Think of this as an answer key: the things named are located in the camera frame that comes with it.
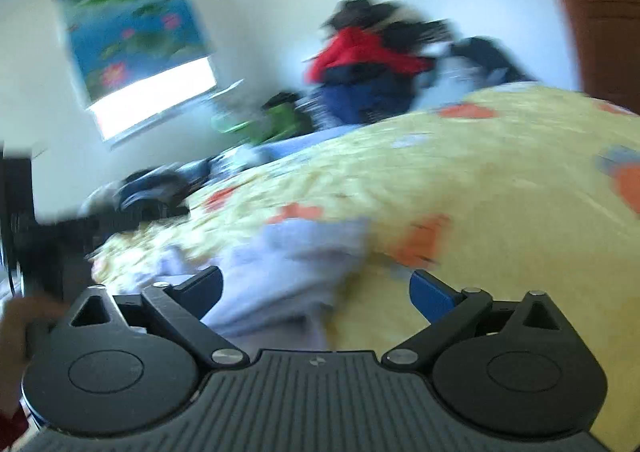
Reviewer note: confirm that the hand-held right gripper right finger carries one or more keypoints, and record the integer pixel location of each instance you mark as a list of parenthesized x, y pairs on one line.
[(430, 294)]

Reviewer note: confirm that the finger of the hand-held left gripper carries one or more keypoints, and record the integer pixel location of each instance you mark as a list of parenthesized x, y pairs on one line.
[(125, 218)]

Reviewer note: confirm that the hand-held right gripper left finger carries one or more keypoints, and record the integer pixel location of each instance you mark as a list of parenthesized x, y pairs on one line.
[(207, 284)]

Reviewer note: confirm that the lilac garment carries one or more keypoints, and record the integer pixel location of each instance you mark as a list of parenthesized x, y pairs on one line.
[(285, 282)]

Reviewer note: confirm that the pile of dark clothes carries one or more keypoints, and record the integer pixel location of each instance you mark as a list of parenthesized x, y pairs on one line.
[(400, 32)]

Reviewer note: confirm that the person's left hand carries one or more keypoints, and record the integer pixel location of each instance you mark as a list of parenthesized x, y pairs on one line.
[(20, 347)]

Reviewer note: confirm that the window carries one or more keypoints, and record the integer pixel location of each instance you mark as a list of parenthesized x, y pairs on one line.
[(155, 97)]

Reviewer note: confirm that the yellow patterned bedspread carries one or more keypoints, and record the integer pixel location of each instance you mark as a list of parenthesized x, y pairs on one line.
[(500, 182)]

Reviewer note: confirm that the light blue blanket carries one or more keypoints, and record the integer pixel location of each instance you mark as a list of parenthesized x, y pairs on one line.
[(300, 144)]

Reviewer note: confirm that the green plastic basket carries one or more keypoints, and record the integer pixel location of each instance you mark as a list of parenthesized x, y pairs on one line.
[(280, 124)]

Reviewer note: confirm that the floral roller blind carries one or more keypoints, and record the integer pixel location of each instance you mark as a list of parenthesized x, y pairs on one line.
[(135, 27)]

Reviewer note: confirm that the navy jacket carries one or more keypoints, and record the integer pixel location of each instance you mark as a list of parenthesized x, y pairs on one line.
[(360, 99)]

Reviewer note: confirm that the red jacket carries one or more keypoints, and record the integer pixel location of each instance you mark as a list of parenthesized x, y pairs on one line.
[(365, 54)]

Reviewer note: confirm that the brown wooden door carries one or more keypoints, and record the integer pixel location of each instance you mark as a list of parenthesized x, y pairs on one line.
[(600, 32)]

